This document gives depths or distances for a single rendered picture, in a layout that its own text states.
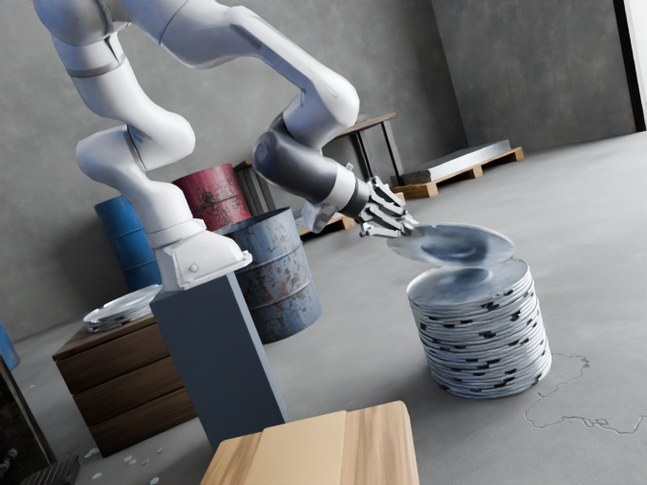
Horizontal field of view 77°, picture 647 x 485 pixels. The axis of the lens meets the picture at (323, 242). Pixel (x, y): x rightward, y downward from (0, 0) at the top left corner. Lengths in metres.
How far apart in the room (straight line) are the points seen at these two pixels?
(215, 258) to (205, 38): 0.48
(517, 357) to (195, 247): 0.75
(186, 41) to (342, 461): 0.62
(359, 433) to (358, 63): 4.81
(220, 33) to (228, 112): 3.80
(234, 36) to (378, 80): 4.52
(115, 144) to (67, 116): 3.50
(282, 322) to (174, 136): 0.94
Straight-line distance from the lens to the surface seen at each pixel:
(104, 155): 1.00
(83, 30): 0.79
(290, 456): 0.50
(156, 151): 0.99
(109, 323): 1.41
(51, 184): 4.44
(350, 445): 0.48
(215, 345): 1.00
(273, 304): 1.65
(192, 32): 0.73
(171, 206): 0.98
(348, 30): 5.19
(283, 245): 1.63
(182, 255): 0.97
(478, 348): 0.98
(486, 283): 1.02
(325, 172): 0.70
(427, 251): 1.05
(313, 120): 0.70
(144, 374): 1.39
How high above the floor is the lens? 0.62
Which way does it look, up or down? 11 degrees down
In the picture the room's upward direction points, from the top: 19 degrees counter-clockwise
